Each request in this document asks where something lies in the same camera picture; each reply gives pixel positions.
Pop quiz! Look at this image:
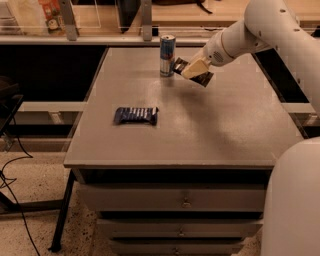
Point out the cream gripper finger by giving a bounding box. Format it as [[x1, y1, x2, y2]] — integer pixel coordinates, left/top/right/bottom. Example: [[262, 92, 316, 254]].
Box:
[[181, 58, 210, 79], [190, 48, 203, 62]]

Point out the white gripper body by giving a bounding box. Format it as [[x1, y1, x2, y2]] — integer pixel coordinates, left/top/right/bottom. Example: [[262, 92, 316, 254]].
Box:
[[203, 31, 234, 67]]

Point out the dark chocolate rxbar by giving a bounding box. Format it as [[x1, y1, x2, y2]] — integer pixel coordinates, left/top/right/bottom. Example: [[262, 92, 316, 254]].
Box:
[[173, 57, 213, 87]]

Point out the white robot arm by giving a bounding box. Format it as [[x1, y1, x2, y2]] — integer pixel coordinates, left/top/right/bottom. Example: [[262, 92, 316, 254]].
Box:
[[182, 0, 320, 256]]

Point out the redbull can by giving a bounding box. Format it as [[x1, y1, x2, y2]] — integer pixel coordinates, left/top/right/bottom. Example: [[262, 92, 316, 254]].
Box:
[[160, 35, 176, 77]]

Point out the blue snack bar wrapper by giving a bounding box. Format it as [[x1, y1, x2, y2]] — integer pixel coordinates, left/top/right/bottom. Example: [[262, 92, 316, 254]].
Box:
[[114, 107, 159, 126]]

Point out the grey drawer cabinet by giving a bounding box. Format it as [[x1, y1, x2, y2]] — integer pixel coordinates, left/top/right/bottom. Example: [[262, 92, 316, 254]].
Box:
[[64, 48, 301, 256]]

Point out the orange snack bag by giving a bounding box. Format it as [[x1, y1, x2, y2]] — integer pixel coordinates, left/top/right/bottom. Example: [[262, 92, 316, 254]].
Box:
[[38, 0, 64, 34]]

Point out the metal railing shelf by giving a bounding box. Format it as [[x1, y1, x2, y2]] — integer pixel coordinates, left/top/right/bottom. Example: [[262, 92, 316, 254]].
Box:
[[0, 0, 249, 44]]

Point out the black table leg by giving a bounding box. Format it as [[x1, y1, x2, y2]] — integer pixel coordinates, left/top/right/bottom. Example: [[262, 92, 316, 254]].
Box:
[[48, 171, 76, 253]]

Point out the black floor cable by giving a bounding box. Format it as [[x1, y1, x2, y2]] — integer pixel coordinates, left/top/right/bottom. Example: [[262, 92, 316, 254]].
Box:
[[0, 116, 42, 256]]

